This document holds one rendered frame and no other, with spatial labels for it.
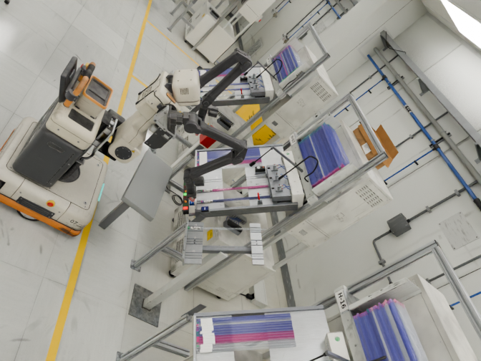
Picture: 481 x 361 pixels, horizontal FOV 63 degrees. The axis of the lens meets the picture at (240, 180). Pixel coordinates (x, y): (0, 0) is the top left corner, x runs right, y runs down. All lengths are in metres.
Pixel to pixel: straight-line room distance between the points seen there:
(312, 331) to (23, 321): 1.57
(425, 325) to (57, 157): 2.14
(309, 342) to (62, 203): 1.69
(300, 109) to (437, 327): 2.52
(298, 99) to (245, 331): 2.44
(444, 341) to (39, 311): 2.13
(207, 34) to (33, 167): 4.91
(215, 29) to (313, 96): 3.41
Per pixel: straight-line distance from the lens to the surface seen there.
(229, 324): 2.21
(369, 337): 2.06
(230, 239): 3.03
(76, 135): 2.36
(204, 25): 6.99
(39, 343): 2.57
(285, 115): 4.01
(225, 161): 2.45
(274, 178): 2.82
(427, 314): 2.19
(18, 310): 2.59
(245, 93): 3.97
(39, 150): 2.49
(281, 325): 2.22
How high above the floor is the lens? 2.19
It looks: 25 degrees down
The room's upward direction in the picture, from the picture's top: 52 degrees clockwise
